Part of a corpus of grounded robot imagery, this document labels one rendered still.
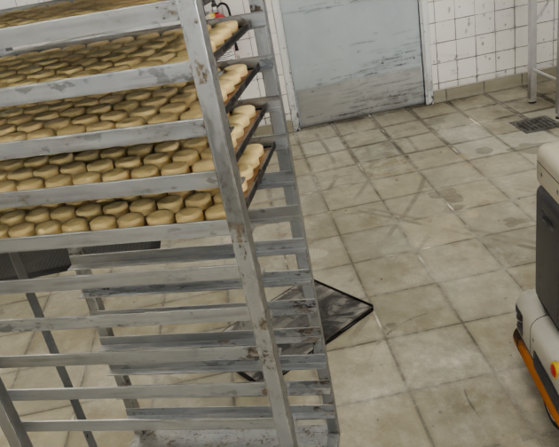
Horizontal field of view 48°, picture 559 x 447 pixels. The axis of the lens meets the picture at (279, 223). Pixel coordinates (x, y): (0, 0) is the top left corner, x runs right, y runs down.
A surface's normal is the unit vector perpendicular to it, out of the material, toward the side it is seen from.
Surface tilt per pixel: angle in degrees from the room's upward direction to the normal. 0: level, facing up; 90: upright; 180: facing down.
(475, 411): 0
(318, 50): 90
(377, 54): 90
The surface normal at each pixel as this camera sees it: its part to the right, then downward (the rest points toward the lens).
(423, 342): -0.17, -0.88
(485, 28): 0.11, 0.43
